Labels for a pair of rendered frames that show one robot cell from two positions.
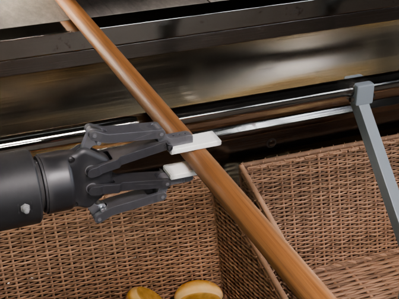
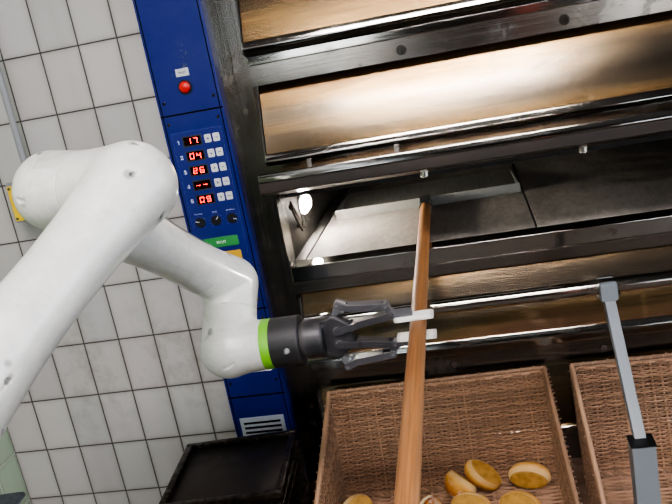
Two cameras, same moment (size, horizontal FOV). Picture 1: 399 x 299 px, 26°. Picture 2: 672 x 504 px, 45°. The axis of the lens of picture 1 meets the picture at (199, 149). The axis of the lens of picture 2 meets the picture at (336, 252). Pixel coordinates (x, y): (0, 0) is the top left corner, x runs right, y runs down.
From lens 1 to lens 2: 0.65 m
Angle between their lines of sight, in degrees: 33
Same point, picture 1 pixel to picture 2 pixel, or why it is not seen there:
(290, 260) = (409, 385)
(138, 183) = (373, 342)
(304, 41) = (627, 258)
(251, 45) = (575, 262)
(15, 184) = (280, 335)
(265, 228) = (411, 367)
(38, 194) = (294, 342)
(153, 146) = (380, 316)
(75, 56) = not seen: hidden behind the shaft
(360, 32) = not seen: outside the picture
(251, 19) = (567, 239)
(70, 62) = not seen: hidden behind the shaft
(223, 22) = (542, 242)
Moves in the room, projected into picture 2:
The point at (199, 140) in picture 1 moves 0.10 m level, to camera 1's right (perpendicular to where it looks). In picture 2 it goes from (417, 314) to (471, 315)
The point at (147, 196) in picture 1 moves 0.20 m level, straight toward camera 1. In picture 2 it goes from (382, 353) to (334, 406)
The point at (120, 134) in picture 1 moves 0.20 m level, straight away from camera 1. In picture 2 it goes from (354, 306) to (392, 269)
